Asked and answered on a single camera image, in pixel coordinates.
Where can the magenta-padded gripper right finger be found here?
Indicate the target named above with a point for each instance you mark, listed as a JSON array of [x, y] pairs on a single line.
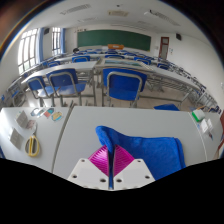
[[133, 171]]

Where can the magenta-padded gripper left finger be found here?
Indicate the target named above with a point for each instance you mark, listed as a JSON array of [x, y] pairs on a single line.
[[86, 171]]

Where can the blue towel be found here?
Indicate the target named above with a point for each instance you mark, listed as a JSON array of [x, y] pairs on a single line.
[[156, 150]]

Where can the small colourful sticker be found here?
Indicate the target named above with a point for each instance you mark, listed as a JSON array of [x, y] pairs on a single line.
[[48, 112], [34, 111], [57, 116]]

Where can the blue chair seat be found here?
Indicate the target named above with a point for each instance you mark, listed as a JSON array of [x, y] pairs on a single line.
[[166, 107]]

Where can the white folded paper card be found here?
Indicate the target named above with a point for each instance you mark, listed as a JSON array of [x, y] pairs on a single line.
[[22, 119], [16, 138]]

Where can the small white box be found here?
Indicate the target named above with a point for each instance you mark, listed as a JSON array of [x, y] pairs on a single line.
[[210, 122], [204, 125]]

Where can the green and white box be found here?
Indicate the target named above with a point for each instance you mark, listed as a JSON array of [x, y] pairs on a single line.
[[198, 115]]

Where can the long grey desk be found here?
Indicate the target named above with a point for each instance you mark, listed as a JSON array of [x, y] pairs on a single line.
[[160, 75], [63, 67]]

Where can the rows of grey desks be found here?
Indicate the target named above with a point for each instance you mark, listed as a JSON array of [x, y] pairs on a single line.
[[100, 57]]

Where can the wooden lectern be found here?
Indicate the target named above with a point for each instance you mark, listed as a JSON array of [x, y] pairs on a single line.
[[115, 46]]

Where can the brown door with window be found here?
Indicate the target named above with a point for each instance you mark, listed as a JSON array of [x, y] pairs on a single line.
[[164, 48]]

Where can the blue curtain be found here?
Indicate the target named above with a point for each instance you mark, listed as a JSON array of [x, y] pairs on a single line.
[[62, 40], [40, 45]]

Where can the large window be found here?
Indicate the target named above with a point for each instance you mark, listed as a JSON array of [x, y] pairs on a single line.
[[27, 51]]

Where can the green chalkboard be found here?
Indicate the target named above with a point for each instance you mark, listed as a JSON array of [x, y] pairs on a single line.
[[113, 39]]

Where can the narrow window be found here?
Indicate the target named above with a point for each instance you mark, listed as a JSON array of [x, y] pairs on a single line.
[[56, 40]]

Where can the ceiling air conditioner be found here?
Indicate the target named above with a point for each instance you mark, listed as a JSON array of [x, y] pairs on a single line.
[[118, 13]]

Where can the ceiling projector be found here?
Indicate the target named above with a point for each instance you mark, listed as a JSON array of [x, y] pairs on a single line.
[[150, 13]]

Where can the group of ceiling lights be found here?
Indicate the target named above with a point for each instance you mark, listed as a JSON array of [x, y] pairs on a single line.
[[76, 9]]

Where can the blue chair with metal frame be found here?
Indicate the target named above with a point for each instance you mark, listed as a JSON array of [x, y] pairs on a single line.
[[37, 84], [125, 85], [65, 81]]

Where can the black wall speaker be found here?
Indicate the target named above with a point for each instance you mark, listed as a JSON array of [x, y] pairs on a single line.
[[46, 30], [178, 36]]

